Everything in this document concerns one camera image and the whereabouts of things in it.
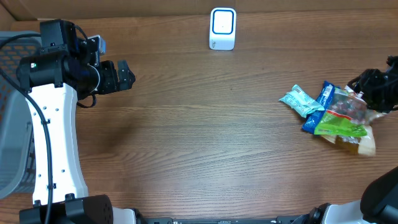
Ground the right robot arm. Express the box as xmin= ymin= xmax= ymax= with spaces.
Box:
xmin=281 ymin=55 xmax=397 ymax=223

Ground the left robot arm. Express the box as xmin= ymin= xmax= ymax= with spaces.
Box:
xmin=17 ymin=19 xmax=137 ymax=223

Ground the blue Oreo cookie pack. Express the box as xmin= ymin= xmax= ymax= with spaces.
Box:
xmin=302 ymin=81 xmax=336 ymax=135

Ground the beige paper snack bag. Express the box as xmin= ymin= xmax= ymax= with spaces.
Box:
xmin=320 ymin=86 xmax=385 ymax=156

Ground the green gummy candy bag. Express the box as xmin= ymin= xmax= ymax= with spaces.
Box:
xmin=314 ymin=88 xmax=368 ymax=138

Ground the grey plastic mesh basket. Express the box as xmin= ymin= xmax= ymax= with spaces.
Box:
xmin=1 ymin=37 xmax=41 ymax=198

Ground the cardboard back panel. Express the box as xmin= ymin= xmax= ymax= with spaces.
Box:
xmin=1 ymin=0 xmax=397 ymax=21

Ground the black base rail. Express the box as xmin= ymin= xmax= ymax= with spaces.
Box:
xmin=136 ymin=214 xmax=308 ymax=224

